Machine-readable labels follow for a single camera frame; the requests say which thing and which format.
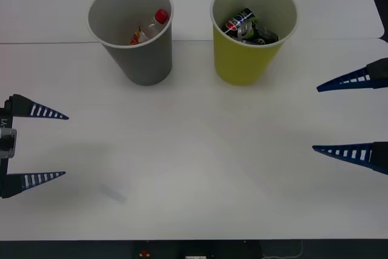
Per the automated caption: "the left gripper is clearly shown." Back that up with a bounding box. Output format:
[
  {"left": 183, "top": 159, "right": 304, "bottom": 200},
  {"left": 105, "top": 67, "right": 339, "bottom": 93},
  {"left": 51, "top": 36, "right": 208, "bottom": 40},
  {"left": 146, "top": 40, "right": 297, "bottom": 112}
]
[{"left": 0, "top": 93, "right": 70, "bottom": 200}]

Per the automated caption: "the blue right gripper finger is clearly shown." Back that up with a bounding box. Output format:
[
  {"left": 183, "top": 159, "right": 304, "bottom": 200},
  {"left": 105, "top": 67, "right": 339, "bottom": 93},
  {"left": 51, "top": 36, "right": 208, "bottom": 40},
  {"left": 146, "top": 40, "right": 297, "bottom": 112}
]
[
  {"left": 316, "top": 57, "right": 388, "bottom": 93},
  {"left": 312, "top": 141, "right": 388, "bottom": 177}
]

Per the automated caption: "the clear bottle with red cap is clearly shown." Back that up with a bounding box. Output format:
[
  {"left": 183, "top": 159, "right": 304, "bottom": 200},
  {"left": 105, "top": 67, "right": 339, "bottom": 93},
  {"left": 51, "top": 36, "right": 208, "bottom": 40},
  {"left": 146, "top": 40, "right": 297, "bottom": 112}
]
[{"left": 129, "top": 8, "right": 170, "bottom": 46}]

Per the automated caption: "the black can with silver top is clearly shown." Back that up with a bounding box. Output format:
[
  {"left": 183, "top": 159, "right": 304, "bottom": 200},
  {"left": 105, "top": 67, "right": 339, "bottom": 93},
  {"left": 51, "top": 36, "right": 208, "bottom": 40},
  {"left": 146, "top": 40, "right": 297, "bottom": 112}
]
[{"left": 237, "top": 19, "right": 279, "bottom": 43}]

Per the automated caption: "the yellow-green plastic waste bin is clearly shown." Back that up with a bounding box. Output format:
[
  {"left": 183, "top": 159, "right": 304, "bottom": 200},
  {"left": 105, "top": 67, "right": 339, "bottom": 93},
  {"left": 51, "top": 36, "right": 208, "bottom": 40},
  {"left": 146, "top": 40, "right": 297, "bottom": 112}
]
[{"left": 210, "top": 0, "right": 298, "bottom": 86}]

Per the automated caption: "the grey plastic waste bin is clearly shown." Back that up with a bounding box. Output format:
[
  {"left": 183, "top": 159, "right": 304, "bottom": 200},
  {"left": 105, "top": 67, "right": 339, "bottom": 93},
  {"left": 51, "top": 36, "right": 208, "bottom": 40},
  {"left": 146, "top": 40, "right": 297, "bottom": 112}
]
[{"left": 87, "top": 0, "right": 175, "bottom": 86}]

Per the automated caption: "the blue and black drink can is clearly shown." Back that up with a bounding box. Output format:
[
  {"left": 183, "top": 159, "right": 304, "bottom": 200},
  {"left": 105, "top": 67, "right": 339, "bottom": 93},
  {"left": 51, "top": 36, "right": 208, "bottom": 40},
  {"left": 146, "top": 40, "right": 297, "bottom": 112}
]
[{"left": 221, "top": 7, "right": 258, "bottom": 34}]

